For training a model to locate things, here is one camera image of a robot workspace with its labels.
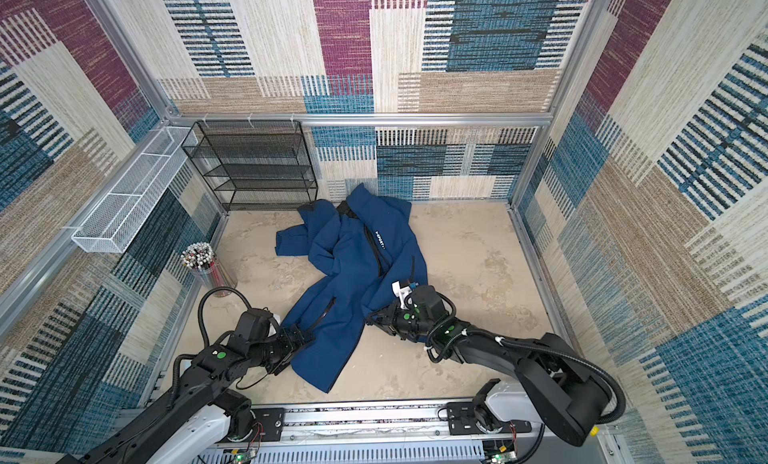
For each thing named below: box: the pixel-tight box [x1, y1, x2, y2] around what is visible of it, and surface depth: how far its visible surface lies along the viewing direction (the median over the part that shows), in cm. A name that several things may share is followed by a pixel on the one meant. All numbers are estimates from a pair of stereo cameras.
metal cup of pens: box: [181, 242, 238, 297], surface depth 87 cm
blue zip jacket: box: [275, 183, 428, 394], surface depth 93 cm
